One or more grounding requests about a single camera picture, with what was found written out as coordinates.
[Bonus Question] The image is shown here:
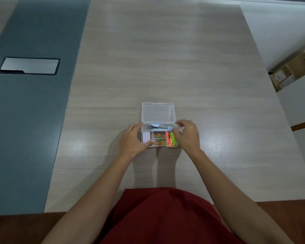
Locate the person's left hand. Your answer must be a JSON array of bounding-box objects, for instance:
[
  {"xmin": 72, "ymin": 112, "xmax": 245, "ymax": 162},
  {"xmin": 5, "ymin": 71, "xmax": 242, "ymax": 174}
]
[{"xmin": 119, "ymin": 123, "xmax": 155, "ymax": 159}]

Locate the person's right hand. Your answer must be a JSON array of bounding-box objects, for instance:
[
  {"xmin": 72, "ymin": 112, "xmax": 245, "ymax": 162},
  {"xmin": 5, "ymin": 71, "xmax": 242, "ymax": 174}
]
[{"xmin": 172, "ymin": 119, "xmax": 201, "ymax": 156}]

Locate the clear plastic compartment box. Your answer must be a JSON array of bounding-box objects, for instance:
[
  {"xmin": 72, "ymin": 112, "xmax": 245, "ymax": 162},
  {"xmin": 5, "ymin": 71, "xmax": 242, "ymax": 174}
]
[{"xmin": 141, "ymin": 102, "xmax": 178, "ymax": 148}]

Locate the person's left forearm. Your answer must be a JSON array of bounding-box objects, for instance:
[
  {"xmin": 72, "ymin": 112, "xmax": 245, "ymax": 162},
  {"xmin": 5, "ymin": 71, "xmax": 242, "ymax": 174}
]
[{"xmin": 41, "ymin": 153, "xmax": 136, "ymax": 244}]

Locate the person's right forearm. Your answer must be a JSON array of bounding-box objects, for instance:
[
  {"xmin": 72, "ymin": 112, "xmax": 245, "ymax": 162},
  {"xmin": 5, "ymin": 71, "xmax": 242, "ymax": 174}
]
[{"xmin": 188, "ymin": 149, "xmax": 294, "ymax": 244}]

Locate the pile of coloured paper clips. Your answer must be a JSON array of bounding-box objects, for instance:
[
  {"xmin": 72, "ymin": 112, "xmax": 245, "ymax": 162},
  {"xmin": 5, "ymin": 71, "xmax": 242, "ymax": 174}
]
[{"xmin": 153, "ymin": 133, "xmax": 167, "ymax": 146}]

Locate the light blue stapler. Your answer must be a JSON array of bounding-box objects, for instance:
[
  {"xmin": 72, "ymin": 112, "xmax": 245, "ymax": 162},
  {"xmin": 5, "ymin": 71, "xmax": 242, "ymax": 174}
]
[{"xmin": 150, "ymin": 124, "xmax": 173, "ymax": 131}]

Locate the person's red shirt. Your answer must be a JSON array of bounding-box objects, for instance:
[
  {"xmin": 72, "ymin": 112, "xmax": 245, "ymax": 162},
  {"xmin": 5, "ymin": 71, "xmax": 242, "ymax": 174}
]
[{"xmin": 98, "ymin": 187, "xmax": 244, "ymax": 244}]

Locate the wooden chair armrest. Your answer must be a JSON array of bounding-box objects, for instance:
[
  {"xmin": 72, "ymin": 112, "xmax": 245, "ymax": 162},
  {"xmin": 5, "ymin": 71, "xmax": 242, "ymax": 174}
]
[{"xmin": 291, "ymin": 119, "xmax": 305, "ymax": 132}]

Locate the cardboard box with labels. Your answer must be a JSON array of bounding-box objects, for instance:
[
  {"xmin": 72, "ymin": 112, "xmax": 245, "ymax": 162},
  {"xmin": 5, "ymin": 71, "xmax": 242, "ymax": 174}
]
[{"xmin": 269, "ymin": 46, "xmax": 305, "ymax": 92}]

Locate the silver table cable hatch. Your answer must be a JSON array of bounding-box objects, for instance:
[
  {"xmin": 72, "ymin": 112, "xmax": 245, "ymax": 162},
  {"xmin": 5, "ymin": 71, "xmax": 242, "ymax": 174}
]
[{"xmin": 0, "ymin": 57, "xmax": 60, "ymax": 76}]

